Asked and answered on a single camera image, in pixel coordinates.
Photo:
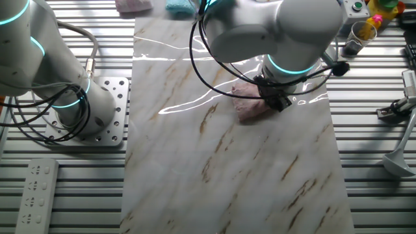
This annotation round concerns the yellow pink toy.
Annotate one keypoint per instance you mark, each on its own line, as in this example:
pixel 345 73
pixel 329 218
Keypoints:
pixel 369 28

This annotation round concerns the yellow toy with green cap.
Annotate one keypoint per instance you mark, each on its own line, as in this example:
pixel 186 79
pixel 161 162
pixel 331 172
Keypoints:
pixel 386 9

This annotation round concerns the pink fluffy cloth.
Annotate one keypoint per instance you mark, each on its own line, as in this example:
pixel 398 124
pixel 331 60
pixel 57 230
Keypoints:
pixel 248 105

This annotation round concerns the white power strip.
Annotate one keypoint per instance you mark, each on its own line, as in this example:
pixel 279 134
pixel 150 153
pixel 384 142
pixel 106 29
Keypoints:
pixel 36 195

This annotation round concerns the pale pink white folded cloth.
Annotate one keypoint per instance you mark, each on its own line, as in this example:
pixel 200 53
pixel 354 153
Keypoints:
pixel 133 5

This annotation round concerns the glass beaker with toy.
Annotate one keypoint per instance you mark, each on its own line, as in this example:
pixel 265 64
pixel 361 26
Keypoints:
pixel 354 45

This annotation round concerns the grey box with green button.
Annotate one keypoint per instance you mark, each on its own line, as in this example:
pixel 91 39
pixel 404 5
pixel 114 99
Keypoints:
pixel 357 8

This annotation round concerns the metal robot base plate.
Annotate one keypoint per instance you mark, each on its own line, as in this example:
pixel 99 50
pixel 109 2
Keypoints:
pixel 118 107

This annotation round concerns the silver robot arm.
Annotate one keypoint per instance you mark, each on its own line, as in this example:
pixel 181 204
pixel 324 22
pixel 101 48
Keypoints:
pixel 292 26

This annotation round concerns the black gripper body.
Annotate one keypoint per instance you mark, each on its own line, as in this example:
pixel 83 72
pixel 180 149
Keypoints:
pixel 269 94

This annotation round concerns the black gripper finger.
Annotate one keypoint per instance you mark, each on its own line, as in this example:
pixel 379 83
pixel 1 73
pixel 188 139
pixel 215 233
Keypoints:
pixel 279 108
pixel 285 102

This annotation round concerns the white marble pattern sheet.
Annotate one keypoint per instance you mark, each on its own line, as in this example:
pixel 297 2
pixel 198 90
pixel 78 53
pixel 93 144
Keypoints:
pixel 227 162

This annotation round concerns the teal fluffy cloth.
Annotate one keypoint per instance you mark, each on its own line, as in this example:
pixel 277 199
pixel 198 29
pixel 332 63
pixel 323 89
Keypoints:
pixel 180 6

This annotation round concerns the grey white ladle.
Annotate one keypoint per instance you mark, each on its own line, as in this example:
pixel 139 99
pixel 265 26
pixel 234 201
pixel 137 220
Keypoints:
pixel 396 162

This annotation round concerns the silver webcam on stand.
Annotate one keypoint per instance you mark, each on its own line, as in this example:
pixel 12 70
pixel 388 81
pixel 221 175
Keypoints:
pixel 391 112

